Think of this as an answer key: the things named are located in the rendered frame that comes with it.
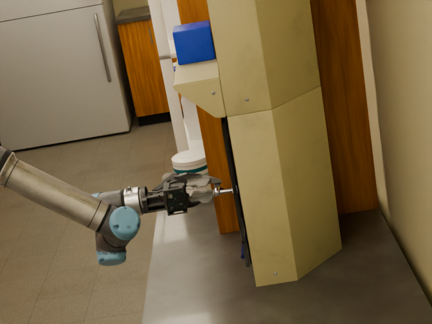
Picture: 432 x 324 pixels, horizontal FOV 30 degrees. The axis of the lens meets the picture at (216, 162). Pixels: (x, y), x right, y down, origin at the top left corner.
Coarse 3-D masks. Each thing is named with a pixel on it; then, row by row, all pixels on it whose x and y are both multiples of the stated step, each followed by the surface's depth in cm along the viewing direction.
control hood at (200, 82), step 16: (176, 64) 216; (192, 64) 212; (208, 64) 208; (176, 80) 197; (192, 80) 194; (208, 80) 193; (192, 96) 194; (208, 96) 194; (208, 112) 196; (224, 112) 196
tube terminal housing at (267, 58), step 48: (240, 0) 187; (288, 0) 195; (240, 48) 190; (288, 48) 197; (240, 96) 194; (288, 96) 199; (240, 144) 198; (288, 144) 201; (240, 192) 202; (288, 192) 204; (288, 240) 207; (336, 240) 221
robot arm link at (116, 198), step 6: (102, 192) 212; (108, 192) 211; (114, 192) 210; (120, 192) 210; (102, 198) 210; (108, 198) 209; (114, 198) 209; (120, 198) 209; (114, 204) 209; (120, 204) 209
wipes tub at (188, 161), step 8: (184, 152) 279; (192, 152) 277; (200, 152) 276; (176, 160) 273; (184, 160) 271; (192, 160) 270; (200, 160) 270; (176, 168) 273; (184, 168) 271; (192, 168) 270; (200, 168) 271; (208, 184) 274; (192, 192) 273
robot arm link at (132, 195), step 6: (138, 186) 212; (126, 192) 210; (132, 192) 209; (138, 192) 209; (126, 198) 209; (132, 198) 209; (138, 198) 209; (126, 204) 208; (132, 204) 208; (138, 204) 208; (138, 210) 209
